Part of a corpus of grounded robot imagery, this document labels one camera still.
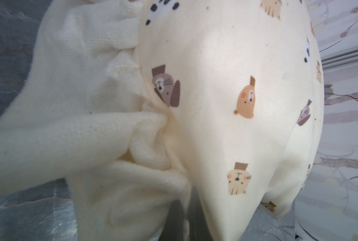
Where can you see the cream animal print pillow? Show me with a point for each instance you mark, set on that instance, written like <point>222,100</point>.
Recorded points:
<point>143,106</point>

